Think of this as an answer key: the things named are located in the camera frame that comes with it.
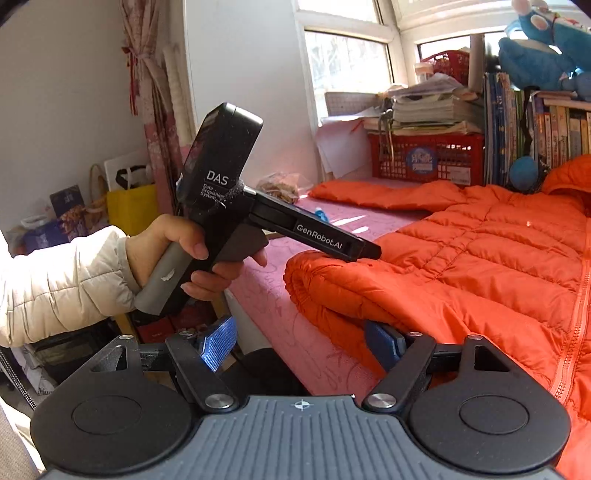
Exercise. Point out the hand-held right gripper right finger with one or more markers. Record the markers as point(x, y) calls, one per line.
point(381, 344)

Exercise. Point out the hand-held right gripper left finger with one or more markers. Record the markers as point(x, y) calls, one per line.
point(217, 344)

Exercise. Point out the orange puffer jacket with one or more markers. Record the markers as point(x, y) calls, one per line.
point(485, 258)

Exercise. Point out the person's left hand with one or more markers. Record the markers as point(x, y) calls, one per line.
point(157, 240)

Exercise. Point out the clear snack bag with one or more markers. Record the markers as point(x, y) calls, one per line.
point(284, 189)

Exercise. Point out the floral curtain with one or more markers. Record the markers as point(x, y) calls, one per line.
point(154, 115)

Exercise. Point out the yellow shopping bag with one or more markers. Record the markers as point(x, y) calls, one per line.
point(134, 207)

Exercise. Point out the blue white tube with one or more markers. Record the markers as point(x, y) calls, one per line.
point(321, 214)

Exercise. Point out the white paper sheets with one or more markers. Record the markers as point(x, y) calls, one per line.
point(341, 147)

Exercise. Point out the white grid cutting mat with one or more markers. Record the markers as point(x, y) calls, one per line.
point(351, 104)

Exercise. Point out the window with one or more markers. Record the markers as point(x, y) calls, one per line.
point(351, 60)

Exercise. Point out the grey metal clip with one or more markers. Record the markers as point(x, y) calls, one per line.
point(385, 134)

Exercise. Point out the red plastic crate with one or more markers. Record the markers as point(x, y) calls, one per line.
point(438, 161)

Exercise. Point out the stack of paper booklets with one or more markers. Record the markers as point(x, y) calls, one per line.
point(425, 110)

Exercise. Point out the white plastic jar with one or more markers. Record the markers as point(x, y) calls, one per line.
point(424, 73)

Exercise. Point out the blue plush ball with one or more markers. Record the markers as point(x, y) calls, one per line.
point(524, 174)

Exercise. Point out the small red basket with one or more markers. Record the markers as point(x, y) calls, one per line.
point(450, 64)

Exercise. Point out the rolled white paper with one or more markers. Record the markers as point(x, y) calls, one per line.
point(476, 60)

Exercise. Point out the row of books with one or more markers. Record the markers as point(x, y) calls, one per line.
point(554, 134)

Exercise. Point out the large blue plush toy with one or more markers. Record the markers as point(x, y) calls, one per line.
point(535, 60)

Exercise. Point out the small blue plush toy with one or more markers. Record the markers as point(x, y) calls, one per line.
point(577, 85)

